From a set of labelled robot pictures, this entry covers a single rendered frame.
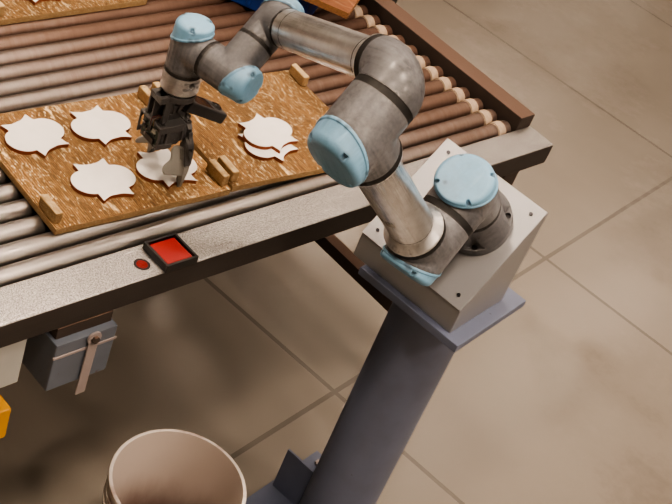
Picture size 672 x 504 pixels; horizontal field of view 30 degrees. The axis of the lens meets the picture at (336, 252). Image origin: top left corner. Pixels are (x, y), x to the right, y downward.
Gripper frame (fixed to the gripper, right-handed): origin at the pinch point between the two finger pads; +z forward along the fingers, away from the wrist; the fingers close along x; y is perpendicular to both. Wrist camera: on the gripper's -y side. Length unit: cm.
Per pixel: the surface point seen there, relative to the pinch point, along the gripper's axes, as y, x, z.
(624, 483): -139, 72, 99
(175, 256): 12.8, 22.7, 0.7
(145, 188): 7.7, 4.1, 0.4
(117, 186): 13.7, 2.8, -0.8
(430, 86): -90, -12, 6
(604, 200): -250, -29, 104
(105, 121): 4.6, -16.6, -0.3
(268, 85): -42.5, -20.4, 2.5
